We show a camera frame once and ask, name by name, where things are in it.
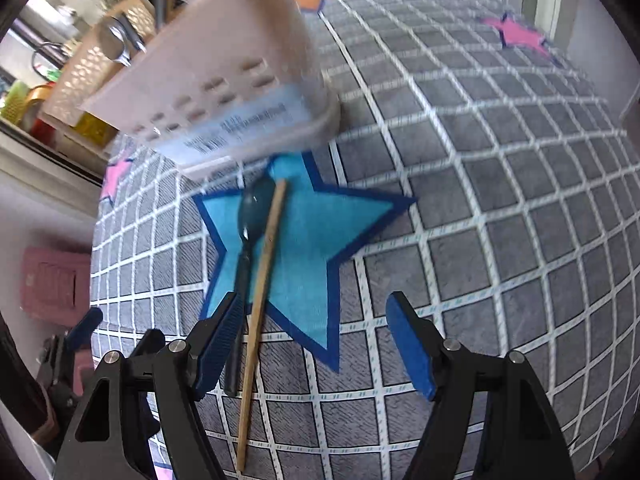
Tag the pink plastic stool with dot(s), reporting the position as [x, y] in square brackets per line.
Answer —
[55, 286]

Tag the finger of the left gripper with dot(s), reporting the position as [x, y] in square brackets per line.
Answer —
[79, 336]

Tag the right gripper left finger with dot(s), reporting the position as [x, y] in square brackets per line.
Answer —
[183, 371]

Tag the kitchen faucet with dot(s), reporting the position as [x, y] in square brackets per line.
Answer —
[48, 60]

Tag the brown wooden chopstick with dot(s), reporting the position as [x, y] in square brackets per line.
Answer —
[258, 310]

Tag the black handled steel spoon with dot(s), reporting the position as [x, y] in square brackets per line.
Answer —
[119, 40]

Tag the grey checked star tablecloth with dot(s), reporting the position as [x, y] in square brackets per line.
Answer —
[475, 170]

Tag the pink plastic utensil holder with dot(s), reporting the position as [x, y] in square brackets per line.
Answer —
[225, 81]

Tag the dark blue spoon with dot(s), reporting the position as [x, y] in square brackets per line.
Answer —
[253, 216]

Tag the beige perforated storage cart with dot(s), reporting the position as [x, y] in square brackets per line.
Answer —
[89, 68]

